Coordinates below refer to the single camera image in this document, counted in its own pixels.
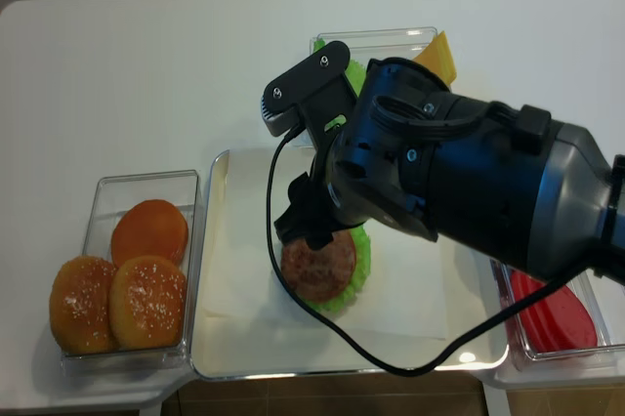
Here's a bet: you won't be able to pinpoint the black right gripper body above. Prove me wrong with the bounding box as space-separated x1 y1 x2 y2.
273 58 448 249

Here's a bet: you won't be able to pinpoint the brown meat patty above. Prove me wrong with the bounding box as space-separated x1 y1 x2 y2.
280 230 355 303

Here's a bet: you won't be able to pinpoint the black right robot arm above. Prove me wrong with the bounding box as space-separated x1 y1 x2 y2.
263 58 624 281

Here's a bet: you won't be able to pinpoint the green lettuce leaf on burger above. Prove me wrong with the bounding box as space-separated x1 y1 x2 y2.
306 226 371 314

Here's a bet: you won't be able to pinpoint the green lettuce in container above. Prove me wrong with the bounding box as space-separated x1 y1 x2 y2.
312 38 366 132

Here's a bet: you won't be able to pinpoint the clear lettuce and cheese container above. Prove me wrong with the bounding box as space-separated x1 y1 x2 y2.
310 27 438 69

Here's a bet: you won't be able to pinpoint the yellow cheese slices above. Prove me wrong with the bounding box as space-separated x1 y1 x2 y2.
413 31 457 87

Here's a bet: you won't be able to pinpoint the white paper sheet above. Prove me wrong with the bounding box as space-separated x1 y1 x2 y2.
202 148 448 339

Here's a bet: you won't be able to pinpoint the white serving tray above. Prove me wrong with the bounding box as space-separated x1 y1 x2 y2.
190 148 500 379

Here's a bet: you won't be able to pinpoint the flat orange bottom bun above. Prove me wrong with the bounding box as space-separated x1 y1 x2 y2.
111 199 188 268

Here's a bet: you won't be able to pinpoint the front red tomato slice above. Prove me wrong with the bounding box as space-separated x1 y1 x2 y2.
520 286 598 353

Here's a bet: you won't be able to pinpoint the clear patty and tomato container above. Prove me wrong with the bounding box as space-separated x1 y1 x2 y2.
500 272 624 383

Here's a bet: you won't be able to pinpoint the right sesame top bun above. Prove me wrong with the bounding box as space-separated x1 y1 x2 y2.
108 256 187 350

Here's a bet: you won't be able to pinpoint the sesame bun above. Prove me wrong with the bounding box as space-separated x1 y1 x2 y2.
108 256 187 350
49 256 117 354

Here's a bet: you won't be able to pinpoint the clear bun container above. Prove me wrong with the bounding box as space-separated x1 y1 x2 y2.
49 170 204 375

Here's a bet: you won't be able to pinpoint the left sesame top bun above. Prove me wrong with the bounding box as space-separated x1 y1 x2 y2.
49 256 117 354

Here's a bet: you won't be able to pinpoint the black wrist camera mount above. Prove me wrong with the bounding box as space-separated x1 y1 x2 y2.
261 41 356 148

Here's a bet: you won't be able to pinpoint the black camera cable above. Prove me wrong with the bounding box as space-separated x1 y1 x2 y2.
266 125 604 378

